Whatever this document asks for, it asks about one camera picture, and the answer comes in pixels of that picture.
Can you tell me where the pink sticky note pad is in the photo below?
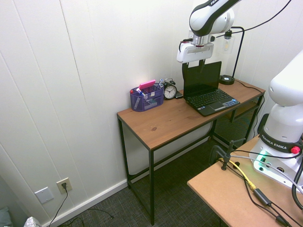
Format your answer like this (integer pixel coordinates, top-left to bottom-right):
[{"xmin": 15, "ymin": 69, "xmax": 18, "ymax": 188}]
[{"xmin": 139, "ymin": 79, "xmax": 156, "ymax": 90}]

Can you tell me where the black laptop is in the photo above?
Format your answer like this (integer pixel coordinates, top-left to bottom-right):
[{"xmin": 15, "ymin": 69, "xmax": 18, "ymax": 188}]
[{"xmin": 183, "ymin": 61, "xmax": 241, "ymax": 117}]

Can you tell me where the teal cushion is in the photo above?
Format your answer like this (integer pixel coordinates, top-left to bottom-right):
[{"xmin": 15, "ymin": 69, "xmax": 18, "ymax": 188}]
[{"xmin": 0, "ymin": 206, "xmax": 13, "ymax": 227}]

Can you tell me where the black desk lamp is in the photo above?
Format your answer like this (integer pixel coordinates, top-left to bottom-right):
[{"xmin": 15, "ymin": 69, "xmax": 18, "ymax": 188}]
[{"xmin": 218, "ymin": 26, "xmax": 245, "ymax": 86}]

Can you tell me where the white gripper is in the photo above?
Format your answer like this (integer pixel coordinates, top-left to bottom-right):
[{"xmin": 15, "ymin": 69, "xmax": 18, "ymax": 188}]
[{"xmin": 176, "ymin": 42, "xmax": 215, "ymax": 74}]

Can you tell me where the wooden desk black metal frame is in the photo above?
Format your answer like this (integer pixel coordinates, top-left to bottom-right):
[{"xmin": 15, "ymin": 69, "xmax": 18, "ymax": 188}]
[{"xmin": 116, "ymin": 79, "xmax": 266, "ymax": 226}]

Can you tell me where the beige wall outlet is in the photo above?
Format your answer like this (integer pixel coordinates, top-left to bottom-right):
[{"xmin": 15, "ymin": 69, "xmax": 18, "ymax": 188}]
[{"xmin": 56, "ymin": 177, "xmax": 72, "ymax": 195}]

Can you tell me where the patterned tissue box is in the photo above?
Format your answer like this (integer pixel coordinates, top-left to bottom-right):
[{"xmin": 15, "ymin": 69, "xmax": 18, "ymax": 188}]
[{"xmin": 24, "ymin": 216, "xmax": 44, "ymax": 227}]

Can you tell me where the black metal clamp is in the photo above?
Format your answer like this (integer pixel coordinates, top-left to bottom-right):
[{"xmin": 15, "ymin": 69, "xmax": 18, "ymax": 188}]
[{"xmin": 209, "ymin": 139, "xmax": 246, "ymax": 171}]

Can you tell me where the black inline cable adapter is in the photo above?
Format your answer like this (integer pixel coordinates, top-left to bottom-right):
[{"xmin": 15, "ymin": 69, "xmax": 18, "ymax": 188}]
[{"xmin": 253, "ymin": 188, "xmax": 273, "ymax": 207}]

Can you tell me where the white blank wall plate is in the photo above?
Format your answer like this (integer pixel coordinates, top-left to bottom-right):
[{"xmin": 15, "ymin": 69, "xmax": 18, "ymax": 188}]
[{"xmin": 34, "ymin": 186, "xmax": 54, "ymax": 205}]

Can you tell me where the yellow ethernet cable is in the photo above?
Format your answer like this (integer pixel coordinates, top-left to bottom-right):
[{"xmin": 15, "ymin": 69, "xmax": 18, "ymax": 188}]
[{"xmin": 230, "ymin": 161, "xmax": 258, "ymax": 190}]

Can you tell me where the black lamp power cord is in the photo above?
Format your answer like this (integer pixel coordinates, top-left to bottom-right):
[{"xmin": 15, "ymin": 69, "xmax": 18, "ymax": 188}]
[{"xmin": 233, "ymin": 80, "xmax": 266, "ymax": 140}]

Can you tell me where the purple mesh desk organizer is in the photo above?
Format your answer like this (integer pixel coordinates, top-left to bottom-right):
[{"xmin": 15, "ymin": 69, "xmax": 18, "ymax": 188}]
[{"xmin": 129, "ymin": 82, "xmax": 165, "ymax": 113}]

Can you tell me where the grey cable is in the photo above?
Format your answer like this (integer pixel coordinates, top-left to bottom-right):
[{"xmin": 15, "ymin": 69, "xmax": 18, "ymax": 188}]
[{"xmin": 230, "ymin": 155, "xmax": 303, "ymax": 188}]

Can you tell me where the black twin-bell alarm clock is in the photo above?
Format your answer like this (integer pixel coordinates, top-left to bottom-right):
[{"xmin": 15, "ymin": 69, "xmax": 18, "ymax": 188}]
[{"xmin": 163, "ymin": 78, "xmax": 178, "ymax": 101}]

